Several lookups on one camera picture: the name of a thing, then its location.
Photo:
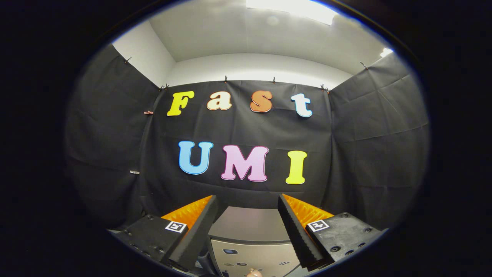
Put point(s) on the grey washing machine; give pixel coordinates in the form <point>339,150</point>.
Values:
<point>253,256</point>

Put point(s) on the black backdrop cloth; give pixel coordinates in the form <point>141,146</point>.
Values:
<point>246,130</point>

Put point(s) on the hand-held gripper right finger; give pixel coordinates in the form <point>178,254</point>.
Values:
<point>294,234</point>

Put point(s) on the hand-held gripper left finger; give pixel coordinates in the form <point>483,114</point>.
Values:
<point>200,234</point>

